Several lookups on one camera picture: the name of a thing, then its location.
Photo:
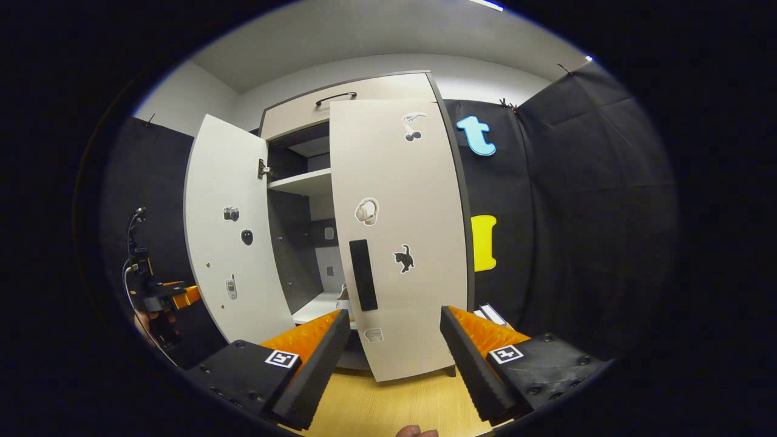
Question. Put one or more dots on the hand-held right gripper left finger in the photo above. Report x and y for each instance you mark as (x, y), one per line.
(315, 370)

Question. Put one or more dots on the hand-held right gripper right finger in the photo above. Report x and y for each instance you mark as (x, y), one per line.
(473, 367)

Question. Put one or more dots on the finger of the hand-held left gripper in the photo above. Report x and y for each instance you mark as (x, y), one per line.
(185, 296)

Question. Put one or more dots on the white cabinet door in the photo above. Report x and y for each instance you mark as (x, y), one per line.
(230, 182)
(419, 182)

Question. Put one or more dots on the white shoe cabinet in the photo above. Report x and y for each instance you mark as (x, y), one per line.
(291, 121)

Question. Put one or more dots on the white cabinet drawer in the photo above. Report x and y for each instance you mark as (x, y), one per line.
(291, 118)

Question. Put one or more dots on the white flat box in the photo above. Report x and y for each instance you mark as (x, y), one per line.
(491, 315)

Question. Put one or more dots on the long ceiling light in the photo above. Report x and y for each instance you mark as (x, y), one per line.
(485, 5)

